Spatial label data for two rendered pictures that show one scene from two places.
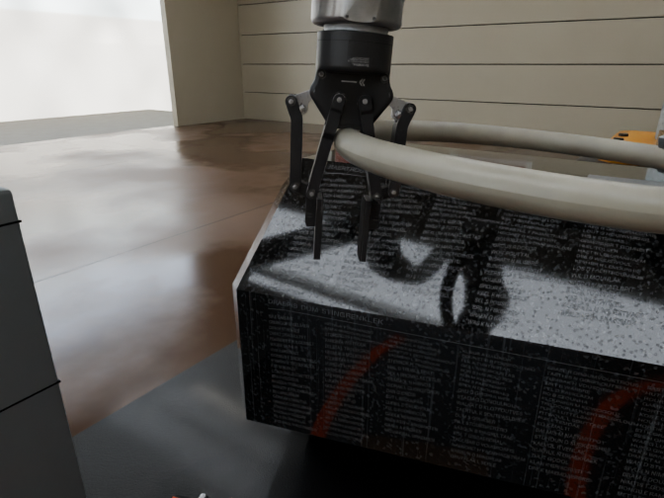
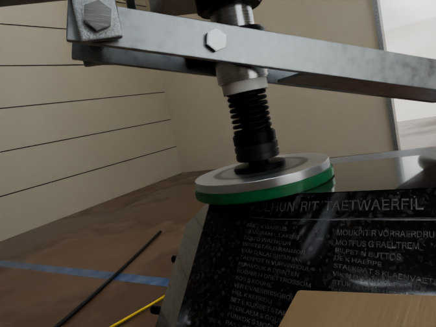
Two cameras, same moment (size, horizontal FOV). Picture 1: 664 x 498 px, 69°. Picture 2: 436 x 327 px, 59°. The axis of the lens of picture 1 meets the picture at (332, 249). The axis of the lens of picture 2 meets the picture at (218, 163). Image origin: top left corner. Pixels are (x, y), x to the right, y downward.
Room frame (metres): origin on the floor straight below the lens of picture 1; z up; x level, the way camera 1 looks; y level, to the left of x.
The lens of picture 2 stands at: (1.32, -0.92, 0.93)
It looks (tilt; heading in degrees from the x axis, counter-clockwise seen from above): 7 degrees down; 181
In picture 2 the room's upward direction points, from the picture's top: 12 degrees counter-clockwise
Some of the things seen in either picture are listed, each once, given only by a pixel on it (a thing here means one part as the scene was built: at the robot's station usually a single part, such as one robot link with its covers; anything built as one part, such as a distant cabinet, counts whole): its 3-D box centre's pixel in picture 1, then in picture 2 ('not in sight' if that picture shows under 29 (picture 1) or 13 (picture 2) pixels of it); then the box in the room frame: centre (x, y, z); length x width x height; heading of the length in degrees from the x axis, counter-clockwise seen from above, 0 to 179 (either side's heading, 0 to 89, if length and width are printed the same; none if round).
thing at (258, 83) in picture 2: not in sight; (243, 80); (0.72, -0.86, 0.97); 0.07 x 0.07 x 0.04
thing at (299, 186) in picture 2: not in sight; (261, 173); (0.72, -0.86, 0.82); 0.22 x 0.22 x 0.04
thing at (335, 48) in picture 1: (352, 81); not in sight; (0.52, -0.02, 0.98); 0.08 x 0.07 x 0.09; 92
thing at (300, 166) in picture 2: not in sight; (261, 170); (0.72, -0.86, 0.82); 0.21 x 0.21 x 0.01
